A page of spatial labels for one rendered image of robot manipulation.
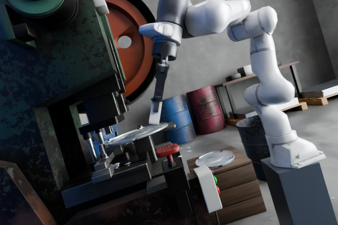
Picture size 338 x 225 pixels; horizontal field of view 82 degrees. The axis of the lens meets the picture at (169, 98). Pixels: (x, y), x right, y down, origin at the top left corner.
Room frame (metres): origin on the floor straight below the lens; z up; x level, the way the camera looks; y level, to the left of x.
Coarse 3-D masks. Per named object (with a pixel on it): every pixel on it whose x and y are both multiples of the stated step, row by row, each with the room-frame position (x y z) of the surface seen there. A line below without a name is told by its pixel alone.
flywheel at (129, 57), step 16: (112, 0) 1.22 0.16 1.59; (112, 16) 1.26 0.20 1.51; (128, 16) 1.25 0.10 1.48; (112, 32) 1.25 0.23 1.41; (128, 32) 1.26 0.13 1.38; (128, 48) 1.26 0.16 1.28; (144, 48) 1.24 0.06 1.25; (128, 64) 1.26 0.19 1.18; (144, 64) 1.23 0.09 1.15; (128, 80) 1.25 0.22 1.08; (144, 80) 1.25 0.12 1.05; (128, 96) 1.27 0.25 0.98
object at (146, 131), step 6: (150, 126) 1.02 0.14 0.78; (156, 126) 0.95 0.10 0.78; (162, 126) 0.89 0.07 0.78; (132, 132) 1.00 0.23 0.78; (138, 132) 0.89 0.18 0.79; (144, 132) 0.84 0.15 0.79; (150, 132) 0.82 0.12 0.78; (114, 138) 0.95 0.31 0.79; (120, 138) 0.91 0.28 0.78; (126, 138) 0.85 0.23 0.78; (132, 138) 0.80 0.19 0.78; (138, 138) 0.76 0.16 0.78; (108, 144) 0.80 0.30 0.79; (114, 144) 0.77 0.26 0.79
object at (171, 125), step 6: (168, 126) 0.85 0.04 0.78; (174, 126) 0.84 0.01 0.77; (156, 132) 0.83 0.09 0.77; (144, 138) 0.84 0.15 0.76; (150, 138) 0.85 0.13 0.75; (138, 144) 0.84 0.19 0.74; (144, 144) 0.84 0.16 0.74; (150, 144) 0.85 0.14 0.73; (138, 150) 0.84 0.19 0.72; (144, 150) 0.84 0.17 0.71; (150, 150) 0.84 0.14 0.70; (150, 156) 0.85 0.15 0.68
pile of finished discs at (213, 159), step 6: (204, 156) 1.55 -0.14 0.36; (210, 156) 1.49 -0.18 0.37; (216, 156) 1.46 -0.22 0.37; (222, 156) 1.43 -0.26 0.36; (228, 156) 1.40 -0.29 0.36; (198, 162) 1.46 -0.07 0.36; (204, 162) 1.43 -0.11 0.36; (210, 162) 1.39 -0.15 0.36; (216, 162) 1.36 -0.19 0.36; (222, 162) 1.33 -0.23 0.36; (228, 162) 1.31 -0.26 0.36; (210, 168) 1.31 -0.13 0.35
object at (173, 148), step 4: (172, 144) 0.59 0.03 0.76; (176, 144) 0.58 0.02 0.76; (160, 148) 0.59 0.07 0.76; (164, 148) 0.57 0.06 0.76; (168, 148) 0.56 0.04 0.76; (172, 148) 0.55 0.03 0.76; (176, 148) 0.55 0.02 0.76; (156, 152) 0.56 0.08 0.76; (160, 152) 0.54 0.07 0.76; (164, 152) 0.54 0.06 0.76; (168, 152) 0.54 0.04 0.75; (172, 152) 0.54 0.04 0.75; (176, 152) 0.55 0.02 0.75; (156, 156) 0.55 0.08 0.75; (160, 156) 0.54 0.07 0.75; (164, 156) 0.54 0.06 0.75; (168, 156) 0.56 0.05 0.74; (168, 160) 0.56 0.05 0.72; (172, 160) 0.57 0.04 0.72
